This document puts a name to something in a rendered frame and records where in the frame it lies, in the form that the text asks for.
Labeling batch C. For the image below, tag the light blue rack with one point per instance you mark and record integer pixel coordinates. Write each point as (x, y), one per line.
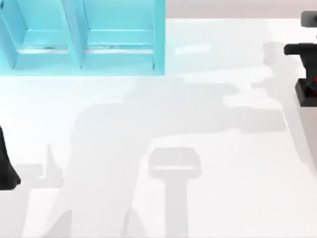
(74, 37)

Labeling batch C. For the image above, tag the black object with red detail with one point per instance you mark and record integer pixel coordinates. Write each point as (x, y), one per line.
(307, 67)

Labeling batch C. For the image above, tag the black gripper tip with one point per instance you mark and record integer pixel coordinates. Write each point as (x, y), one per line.
(7, 171)

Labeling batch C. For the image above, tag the pale grey rounded box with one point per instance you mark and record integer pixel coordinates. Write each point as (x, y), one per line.
(309, 18)

